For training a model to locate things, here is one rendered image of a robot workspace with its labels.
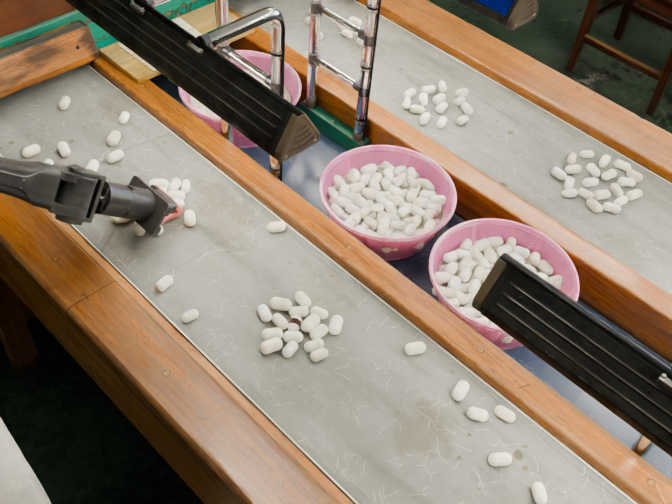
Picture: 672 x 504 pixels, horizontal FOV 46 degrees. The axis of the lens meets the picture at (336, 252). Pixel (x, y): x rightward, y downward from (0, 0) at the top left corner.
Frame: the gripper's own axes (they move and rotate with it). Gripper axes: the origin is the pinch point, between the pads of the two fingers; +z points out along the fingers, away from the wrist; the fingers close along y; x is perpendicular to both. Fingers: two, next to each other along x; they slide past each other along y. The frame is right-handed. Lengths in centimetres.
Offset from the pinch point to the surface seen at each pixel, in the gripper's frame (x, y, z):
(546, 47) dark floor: -87, 43, 213
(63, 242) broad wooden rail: 12.6, 6.1, -15.4
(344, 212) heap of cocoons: -14.5, -18.4, 21.6
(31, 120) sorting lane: 4.8, 42.5, -2.8
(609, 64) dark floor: -94, 18, 221
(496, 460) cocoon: -2, -72, 2
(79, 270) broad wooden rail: 13.6, -1.2, -16.5
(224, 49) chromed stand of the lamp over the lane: -29.3, 10.3, 1.7
